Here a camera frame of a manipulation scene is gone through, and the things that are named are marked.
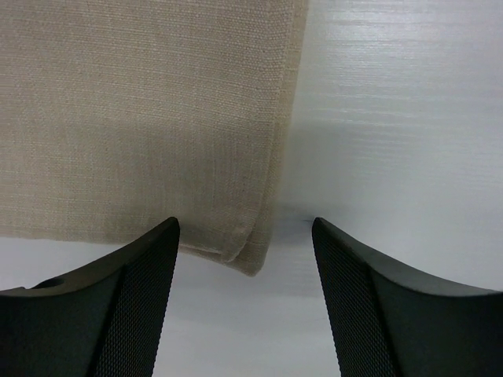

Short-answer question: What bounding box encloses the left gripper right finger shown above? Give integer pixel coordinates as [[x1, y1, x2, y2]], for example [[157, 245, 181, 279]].
[[311, 218, 502, 376]]

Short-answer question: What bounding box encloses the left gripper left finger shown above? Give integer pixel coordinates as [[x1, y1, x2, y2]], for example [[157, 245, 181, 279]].
[[1, 218, 180, 376]]

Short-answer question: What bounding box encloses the beige cloth napkin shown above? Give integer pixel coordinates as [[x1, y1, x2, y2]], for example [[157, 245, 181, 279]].
[[1, 1, 308, 276]]

